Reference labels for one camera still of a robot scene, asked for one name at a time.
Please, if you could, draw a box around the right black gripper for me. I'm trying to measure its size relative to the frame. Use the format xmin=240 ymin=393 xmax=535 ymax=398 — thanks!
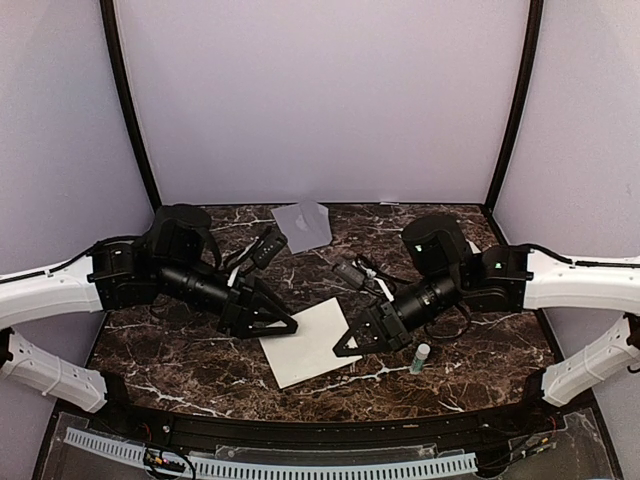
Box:
xmin=332 ymin=267 xmax=464 ymax=357

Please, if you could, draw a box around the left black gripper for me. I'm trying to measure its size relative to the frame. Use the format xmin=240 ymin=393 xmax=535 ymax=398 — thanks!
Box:
xmin=156 ymin=258 xmax=299 ymax=339

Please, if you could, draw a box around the beige letter paper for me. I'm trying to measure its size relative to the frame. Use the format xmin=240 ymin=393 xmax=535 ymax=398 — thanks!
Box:
xmin=260 ymin=297 xmax=362 ymax=389

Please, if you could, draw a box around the grey envelope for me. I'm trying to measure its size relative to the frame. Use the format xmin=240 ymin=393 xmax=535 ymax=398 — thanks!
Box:
xmin=271 ymin=200 xmax=333 ymax=254

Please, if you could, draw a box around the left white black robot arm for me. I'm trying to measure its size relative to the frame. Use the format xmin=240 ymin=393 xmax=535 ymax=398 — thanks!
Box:
xmin=1 ymin=204 xmax=298 ymax=436

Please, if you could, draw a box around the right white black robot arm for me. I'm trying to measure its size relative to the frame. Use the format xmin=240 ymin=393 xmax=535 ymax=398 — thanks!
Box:
xmin=333 ymin=215 xmax=639 ymax=434

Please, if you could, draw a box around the green glue stick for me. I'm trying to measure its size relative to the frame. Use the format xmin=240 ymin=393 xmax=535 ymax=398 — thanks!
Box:
xmin=409 ymin=343 xmax=431 ymax=375

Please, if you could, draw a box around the small circuit board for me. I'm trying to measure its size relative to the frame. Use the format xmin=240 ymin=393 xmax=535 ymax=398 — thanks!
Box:
xmin=142 ymin=449 xmax=186 ymax=474

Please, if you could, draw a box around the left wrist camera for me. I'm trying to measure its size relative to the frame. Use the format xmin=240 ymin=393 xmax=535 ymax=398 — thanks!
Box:
xmin=223 ymin=226 xmax=288 ymax=287

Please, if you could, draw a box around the white slotted cable duct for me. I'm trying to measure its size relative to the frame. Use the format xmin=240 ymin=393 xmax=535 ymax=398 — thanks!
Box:
xmin=64 ymin=427 xmax=478 ymax=479

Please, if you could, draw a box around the black front rail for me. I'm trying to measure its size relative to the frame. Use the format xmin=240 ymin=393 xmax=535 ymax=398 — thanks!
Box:
xmin=54 ymin=369 xmax=596 ymax=451

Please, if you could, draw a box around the left black frame post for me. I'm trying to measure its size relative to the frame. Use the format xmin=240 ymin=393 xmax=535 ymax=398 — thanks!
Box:
xmin=99 ymin=0 xmax=162 ymax=211

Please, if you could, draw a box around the black frame post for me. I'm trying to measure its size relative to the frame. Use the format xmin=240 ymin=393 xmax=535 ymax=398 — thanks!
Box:
xmin=484 ymin=0 xmax=544 ymax=212
xmin=99 ymin=0 xmax=162 ymax=211

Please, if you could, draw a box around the right black frame post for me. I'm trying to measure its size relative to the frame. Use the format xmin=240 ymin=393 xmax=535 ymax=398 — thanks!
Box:
xmin=484 ymin=0 xmax=544 ymax=212

